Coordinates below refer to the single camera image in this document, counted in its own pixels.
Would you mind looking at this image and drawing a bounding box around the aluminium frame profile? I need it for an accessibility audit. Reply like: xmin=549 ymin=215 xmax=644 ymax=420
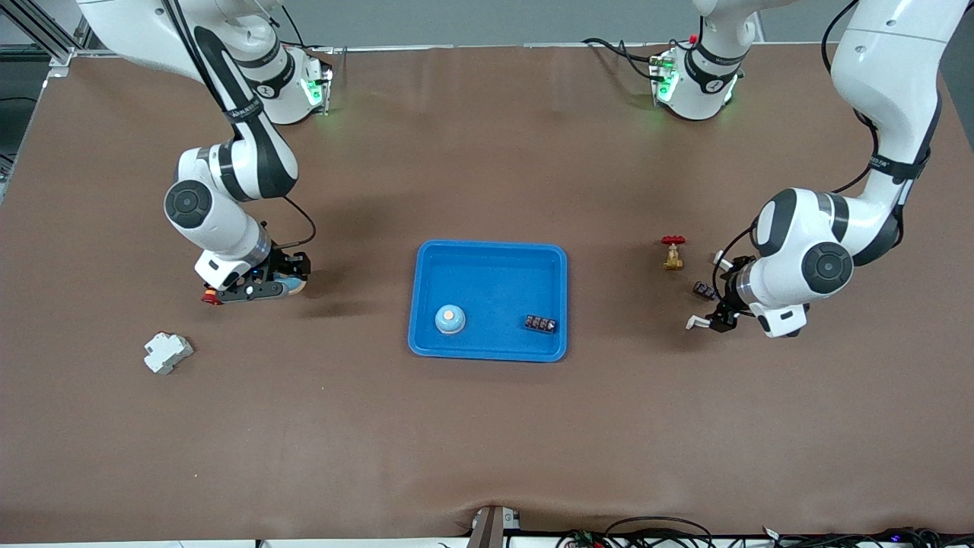
xmin=0 ymin=0 xmax=96 ymax=77

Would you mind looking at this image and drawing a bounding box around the white plastic circuit breaker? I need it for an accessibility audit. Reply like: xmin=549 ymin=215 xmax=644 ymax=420
xmin=143 ymin=332 xmax=195 ymax=375

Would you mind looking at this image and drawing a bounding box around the white curved plastic strip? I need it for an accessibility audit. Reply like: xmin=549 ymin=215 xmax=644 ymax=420
xmin=686 ymin=250 xmax=733 ymax=330

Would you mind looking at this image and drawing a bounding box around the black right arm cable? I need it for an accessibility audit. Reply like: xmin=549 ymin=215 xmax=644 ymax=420
xmin=160 ymin=0 xmax=317 ymax=248

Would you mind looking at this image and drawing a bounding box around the black looped cable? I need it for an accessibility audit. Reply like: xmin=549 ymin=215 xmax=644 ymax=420
xmin=603 ymin=517 xmax=714 ymax=548

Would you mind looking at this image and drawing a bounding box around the black cable bundle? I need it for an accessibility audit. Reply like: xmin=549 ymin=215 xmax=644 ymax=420
xmin=761 ymin=525 xmax=974 ymax=548

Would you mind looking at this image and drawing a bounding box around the coloured wire bundle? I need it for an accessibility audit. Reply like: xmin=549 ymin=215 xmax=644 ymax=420
xmin=554 ymin=527 xmax=610 ymax=548

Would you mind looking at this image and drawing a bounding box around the black right base cable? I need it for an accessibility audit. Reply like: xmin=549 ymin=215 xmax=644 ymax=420
xmin=278 ymin=9 xmax=307 ymax=49

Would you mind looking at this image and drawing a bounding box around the blue plastic tray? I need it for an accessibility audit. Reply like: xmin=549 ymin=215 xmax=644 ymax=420
xmin=407 ymin=240 xmax=569 ymax=363

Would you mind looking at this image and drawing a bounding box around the metal table edge bracket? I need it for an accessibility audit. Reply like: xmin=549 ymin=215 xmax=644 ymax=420
xmin=466 ymin=505 xmax=523 ymax=548

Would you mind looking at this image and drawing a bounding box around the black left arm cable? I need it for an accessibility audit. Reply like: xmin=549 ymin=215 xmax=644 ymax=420
xmin=715 ymin=0 xmax=883 ymax=305

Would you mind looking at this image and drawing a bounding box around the brown table mat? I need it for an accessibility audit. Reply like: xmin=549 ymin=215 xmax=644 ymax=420
xmin=0 ymin=42 xmax=974 ymax=545

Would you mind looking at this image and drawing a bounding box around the black left base cable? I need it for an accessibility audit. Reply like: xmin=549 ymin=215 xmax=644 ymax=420
xmin=582 ymin=37 xmax=664 ymax=81

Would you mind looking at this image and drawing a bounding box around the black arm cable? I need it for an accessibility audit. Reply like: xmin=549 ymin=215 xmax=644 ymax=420
xmin=715 ymin=0 xmax=883 ymax=305
xmin=160 ymin=0 xmax=317 ymax=248

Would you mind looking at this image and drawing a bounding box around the black base cable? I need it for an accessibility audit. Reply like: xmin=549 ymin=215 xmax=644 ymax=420
xmin=278 ymin=9 xmax=307 ymax=49
xmin=582 ymin=37 xmax=664 ymax=81

